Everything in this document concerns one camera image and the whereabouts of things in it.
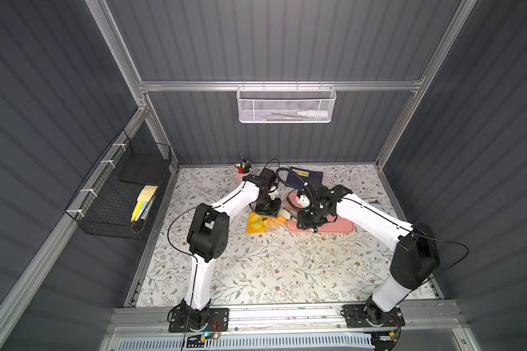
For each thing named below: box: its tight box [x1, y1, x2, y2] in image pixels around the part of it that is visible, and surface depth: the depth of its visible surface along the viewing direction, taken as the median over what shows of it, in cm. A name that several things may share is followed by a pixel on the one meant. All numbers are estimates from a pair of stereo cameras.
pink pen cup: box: [233, 160, 254, 186], surface depth 105 cm
